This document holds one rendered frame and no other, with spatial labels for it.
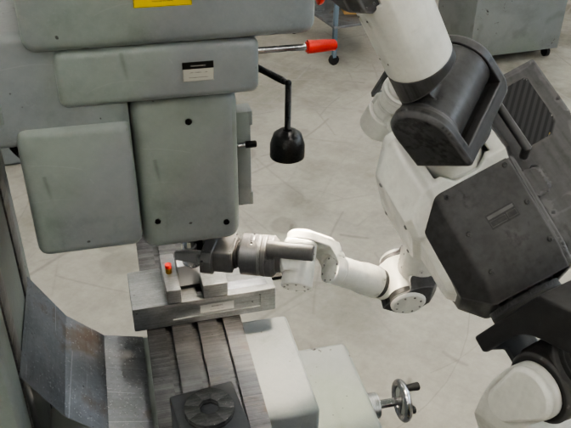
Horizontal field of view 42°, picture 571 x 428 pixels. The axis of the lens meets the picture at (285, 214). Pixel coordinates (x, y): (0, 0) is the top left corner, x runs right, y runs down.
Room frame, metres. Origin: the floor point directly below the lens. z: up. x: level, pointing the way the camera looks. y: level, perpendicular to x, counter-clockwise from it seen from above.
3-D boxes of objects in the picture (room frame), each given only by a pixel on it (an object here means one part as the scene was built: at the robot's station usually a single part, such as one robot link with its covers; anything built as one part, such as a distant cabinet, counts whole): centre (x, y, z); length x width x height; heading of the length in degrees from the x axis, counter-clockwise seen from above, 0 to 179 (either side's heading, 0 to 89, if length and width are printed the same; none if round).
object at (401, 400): (1.38, -0.29, 0.64); 0.16 x 0.12 x 0.12; 104
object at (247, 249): (1.25, 0.11, 1.23); 0.13 x 0.12 x 0.10; 171
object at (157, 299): (1.44, 0.21, 0.99); 0.35 x 0.15 x 0.11; 105
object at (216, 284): (1.45, 0.18, 1.03); 0.15 x 0.06 x 0.04; 15
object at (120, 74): (1.25, 0.24, 1.68); 0.34 x 0.24 x 0.10; 104
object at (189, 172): (1.26, 0.20, 1.47); 0.21 x 0.19 x 0.32; 14
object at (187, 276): (1.43, 0.24, 1.05); 0.06 x 0.05 x 0.06; 15
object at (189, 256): (1.23, 0.20, 1.23); 0.06 x 0.02 x 0.03; 81
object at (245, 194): (1.29, 0.09, 1.45); 0.04 x 0.04 x 0.21; 14
